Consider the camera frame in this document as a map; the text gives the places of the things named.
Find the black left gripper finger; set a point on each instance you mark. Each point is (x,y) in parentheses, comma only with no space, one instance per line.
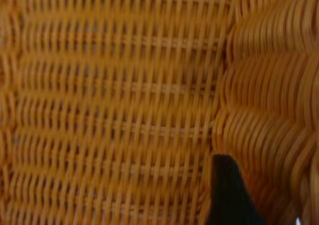
(229,197)

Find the orange woven wicker basket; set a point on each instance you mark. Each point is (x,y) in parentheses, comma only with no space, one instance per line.
(112,98)

